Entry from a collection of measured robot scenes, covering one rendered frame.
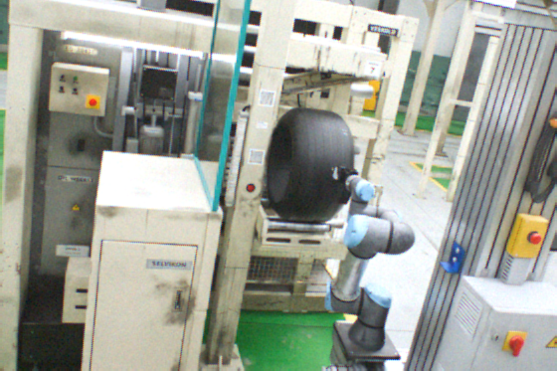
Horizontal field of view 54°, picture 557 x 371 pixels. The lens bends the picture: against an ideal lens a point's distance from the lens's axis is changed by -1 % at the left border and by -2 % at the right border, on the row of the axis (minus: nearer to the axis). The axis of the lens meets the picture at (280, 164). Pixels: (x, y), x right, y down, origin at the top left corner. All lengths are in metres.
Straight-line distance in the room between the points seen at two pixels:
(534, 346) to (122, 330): 1.32
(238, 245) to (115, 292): 1.06
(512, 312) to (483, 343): 0.13
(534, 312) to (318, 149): 1.22
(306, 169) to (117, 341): 1.12
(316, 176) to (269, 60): 0.58
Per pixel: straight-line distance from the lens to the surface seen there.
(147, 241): 1.86
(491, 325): 1.80
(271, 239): 2.83
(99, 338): 2.04
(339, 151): 2.63
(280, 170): 3.11
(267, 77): 2.61
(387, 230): 1.93
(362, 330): 2.33
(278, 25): 2.59
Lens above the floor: 1.97
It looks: 16 degrees down
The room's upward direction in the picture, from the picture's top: 11 degrees clockwise
